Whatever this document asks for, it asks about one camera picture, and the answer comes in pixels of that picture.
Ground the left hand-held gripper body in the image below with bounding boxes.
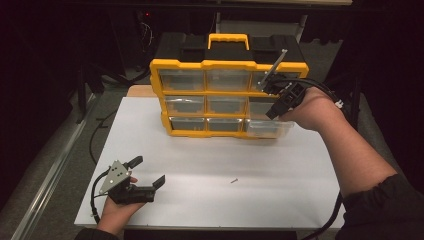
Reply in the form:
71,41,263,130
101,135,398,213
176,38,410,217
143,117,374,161
99,159,157,205

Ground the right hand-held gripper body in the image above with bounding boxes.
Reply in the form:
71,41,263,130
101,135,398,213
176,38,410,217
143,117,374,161
259,48,307,116

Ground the clear plastic drawer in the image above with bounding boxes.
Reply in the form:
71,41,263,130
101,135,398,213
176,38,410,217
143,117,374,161
244,111,296,140

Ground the yellow black drawer organizer cabinet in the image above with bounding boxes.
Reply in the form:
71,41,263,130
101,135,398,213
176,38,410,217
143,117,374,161
148,32,310,140

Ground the person's right hand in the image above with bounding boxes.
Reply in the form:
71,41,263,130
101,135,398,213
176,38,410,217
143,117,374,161
279,86,347,133

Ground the person's left hand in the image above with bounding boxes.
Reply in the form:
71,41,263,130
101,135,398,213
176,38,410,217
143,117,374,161
95,176,148,235

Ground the set of clear drawers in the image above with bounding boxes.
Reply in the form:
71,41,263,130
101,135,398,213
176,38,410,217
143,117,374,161
158,68,300,133

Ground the right hand-held gripper cable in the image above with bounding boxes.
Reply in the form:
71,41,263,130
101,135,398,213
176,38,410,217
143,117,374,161
282,77,349,240

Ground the hand-held gripper cable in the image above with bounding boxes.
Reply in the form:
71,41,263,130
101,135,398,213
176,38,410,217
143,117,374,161
282,77,349,240
90,168,112,225

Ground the left hand-held gripper cable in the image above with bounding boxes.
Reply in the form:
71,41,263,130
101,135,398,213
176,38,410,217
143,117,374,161
90,168,112,225

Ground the black floor cable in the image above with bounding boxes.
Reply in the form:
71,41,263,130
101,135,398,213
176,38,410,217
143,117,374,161
88,109,118,165

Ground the hanging wire bundle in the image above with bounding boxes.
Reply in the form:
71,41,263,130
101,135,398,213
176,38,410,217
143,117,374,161
139,20,155,54

